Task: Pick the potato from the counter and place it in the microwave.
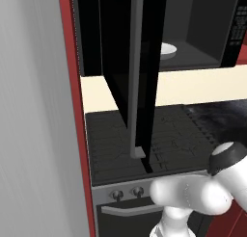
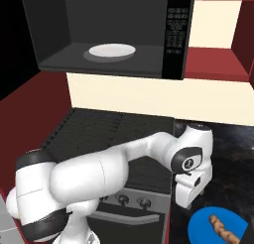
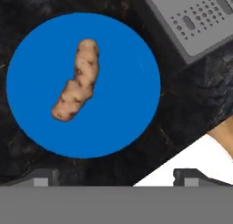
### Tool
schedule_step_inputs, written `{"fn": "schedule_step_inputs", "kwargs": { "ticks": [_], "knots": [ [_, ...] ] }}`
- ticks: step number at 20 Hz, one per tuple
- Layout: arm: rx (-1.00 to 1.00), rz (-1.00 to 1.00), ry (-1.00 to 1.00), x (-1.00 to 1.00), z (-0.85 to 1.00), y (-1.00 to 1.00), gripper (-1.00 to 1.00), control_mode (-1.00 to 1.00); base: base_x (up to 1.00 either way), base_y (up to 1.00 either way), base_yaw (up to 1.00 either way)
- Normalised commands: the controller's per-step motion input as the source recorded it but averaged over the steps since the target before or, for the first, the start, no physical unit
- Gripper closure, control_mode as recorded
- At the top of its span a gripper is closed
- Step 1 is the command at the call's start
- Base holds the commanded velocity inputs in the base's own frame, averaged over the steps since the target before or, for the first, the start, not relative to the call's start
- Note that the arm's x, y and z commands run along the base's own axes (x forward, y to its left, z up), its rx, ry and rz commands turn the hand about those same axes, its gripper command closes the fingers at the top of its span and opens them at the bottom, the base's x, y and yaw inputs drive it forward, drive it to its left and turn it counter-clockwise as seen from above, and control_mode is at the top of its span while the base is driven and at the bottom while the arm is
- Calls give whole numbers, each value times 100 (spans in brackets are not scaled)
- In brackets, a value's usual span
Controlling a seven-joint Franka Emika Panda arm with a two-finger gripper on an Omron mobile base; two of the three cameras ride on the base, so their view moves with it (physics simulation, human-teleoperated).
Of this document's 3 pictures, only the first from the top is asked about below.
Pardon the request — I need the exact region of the black microwave door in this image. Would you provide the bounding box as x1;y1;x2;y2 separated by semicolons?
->
97;0;169;174

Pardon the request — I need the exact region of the black microwave oven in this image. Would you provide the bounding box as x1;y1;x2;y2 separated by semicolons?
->
70;0;247;77

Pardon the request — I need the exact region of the black stove with oven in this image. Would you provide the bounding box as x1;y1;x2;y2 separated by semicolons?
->
84;98;247;237

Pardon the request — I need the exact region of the red cabinet panel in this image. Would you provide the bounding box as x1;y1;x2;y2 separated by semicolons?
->
57;0;97;237

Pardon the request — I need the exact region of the white plate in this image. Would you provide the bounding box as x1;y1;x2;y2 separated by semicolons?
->
160;41;178;61

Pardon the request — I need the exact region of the grey stove knob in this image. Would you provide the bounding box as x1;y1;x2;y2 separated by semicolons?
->
109;189;124;202
130;186;145;198

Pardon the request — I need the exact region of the grey fridge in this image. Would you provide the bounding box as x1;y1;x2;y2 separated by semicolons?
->
0;0;91;237

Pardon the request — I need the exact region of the grey microwave door handle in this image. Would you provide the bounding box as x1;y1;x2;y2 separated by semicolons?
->
127;0;147;160

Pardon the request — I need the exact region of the grey oven door handle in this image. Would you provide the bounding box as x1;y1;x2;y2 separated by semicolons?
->
100;202;164;218

